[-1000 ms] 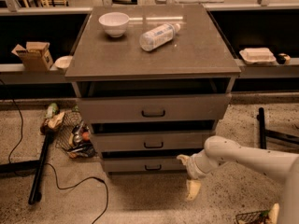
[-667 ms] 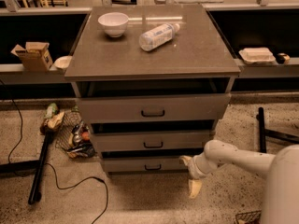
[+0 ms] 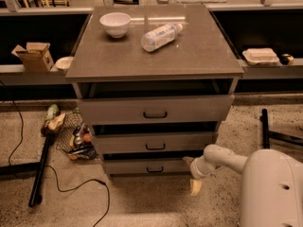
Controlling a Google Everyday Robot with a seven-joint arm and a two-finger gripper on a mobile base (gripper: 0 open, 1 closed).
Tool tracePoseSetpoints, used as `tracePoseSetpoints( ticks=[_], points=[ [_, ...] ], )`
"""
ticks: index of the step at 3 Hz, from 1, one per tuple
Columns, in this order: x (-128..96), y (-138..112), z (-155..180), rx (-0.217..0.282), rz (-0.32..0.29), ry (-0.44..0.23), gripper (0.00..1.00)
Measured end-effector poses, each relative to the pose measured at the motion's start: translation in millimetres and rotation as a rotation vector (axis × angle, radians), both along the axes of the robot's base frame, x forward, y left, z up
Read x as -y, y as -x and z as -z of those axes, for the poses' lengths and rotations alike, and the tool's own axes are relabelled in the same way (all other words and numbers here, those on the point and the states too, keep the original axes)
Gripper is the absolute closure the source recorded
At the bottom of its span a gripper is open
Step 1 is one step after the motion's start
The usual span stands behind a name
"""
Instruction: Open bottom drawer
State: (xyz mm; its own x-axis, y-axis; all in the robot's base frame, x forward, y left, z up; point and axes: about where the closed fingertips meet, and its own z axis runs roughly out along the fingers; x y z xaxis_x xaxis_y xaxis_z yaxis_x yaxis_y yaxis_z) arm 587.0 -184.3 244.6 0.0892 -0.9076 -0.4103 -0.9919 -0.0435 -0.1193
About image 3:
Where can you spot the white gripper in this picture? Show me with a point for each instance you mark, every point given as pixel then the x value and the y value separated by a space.
pixel 196 170

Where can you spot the grey drawer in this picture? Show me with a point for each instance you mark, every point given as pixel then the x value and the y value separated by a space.
pixel 147 110
pixel 153 142
pixel 151 166

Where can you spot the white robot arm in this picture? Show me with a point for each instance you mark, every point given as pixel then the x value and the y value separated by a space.
pixel 271 184

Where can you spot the grey drawer cabinet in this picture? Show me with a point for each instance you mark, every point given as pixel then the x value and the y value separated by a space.
pixel 199 62

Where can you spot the open cardboard box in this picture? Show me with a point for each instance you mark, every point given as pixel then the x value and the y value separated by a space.
pixel 35 57

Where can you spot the black right table leg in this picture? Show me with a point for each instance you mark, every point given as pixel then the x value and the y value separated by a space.
pixel 267 134

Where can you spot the white foam food container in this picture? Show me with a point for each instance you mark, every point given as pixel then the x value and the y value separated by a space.
pixel 255 56

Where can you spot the clear plastic bottle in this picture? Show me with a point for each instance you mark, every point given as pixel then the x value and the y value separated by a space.
pixel 160 36

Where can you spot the brown bread on floor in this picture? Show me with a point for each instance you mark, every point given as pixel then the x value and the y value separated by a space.
pixel 53 126

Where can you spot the small dark round object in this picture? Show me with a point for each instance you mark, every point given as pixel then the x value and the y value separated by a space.
pixel 286 59

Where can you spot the green bottle on floor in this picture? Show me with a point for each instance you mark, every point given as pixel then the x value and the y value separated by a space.
pixel 52 111

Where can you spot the white bowl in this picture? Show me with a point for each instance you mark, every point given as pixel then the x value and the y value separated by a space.
pixel 115 24

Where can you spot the small white dish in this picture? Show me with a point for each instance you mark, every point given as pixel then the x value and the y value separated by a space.
pixel 64 63

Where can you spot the wire basket with utensils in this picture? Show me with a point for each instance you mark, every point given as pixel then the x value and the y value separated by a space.
pixel 74 139

